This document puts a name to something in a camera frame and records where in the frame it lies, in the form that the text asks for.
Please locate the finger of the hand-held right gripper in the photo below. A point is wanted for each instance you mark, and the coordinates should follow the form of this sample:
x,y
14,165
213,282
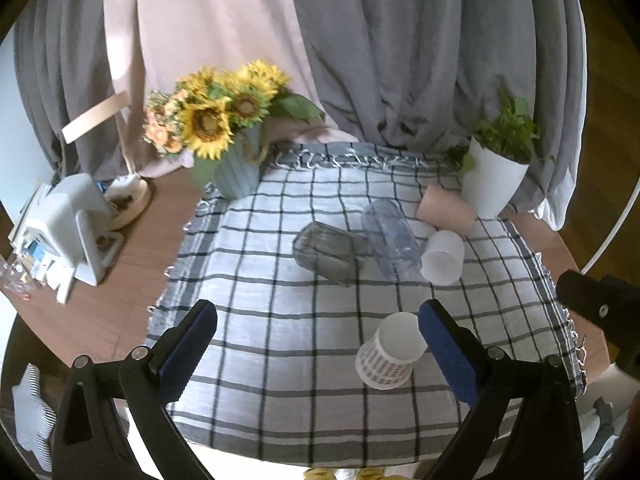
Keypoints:
x,y
617,310

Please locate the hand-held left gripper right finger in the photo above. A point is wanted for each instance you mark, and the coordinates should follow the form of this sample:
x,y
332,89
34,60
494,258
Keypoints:
x,y
447,350

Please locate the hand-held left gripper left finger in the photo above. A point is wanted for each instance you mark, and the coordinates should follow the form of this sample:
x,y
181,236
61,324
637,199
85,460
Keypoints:
x,y
192,340

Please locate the white perforated cup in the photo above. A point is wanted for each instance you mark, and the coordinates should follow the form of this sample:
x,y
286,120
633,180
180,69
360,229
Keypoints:
x,y
395,345

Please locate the white frosted cup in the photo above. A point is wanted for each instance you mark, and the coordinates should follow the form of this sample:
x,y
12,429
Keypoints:
x,y
442,260

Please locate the tall clear plastic cup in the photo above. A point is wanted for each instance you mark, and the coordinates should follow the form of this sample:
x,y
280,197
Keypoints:
x,y
395,245

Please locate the pink cup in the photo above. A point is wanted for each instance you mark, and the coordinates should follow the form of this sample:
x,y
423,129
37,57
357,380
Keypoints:
x,y
442,210

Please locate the grey glass cup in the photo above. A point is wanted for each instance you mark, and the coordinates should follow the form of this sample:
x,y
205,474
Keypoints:
x,y
325,255

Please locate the white curved tube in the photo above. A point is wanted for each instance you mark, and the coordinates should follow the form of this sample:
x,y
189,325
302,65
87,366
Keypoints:
x,y
612,230

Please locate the checked grey white cloth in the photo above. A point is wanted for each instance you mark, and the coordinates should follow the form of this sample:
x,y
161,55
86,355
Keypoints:
x,y
280,310

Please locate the yellow slipper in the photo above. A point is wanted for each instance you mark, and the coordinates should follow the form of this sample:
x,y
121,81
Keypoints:
x,y
370,474
319,474

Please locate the grey-blue ribbed vase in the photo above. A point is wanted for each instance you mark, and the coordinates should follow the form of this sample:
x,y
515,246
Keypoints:
x,y
235,175

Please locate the white plant pot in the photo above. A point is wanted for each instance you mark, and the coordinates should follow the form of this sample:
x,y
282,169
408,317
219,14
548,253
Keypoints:
x,y
492,180

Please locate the striped star cushion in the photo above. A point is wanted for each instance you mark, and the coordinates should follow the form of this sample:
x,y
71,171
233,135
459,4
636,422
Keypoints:
x,y
30,410

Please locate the white desktop device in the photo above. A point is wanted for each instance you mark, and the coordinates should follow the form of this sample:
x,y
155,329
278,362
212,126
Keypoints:
x,y
70,210

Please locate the clear plastic container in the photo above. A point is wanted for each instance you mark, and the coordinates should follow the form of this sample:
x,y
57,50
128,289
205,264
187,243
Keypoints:
x,y
17,277

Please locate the green potted plant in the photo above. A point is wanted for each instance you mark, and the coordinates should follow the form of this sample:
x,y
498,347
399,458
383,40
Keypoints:
x,y
505,130

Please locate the sunflower bouquet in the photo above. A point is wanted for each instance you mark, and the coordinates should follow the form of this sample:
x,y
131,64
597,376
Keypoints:
x,y
205,125

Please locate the grey curtain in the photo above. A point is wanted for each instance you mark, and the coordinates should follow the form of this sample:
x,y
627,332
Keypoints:
x,y
65,50
425,50

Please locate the pink curtain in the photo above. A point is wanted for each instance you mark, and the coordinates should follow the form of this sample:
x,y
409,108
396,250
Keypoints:
x,y
210,20

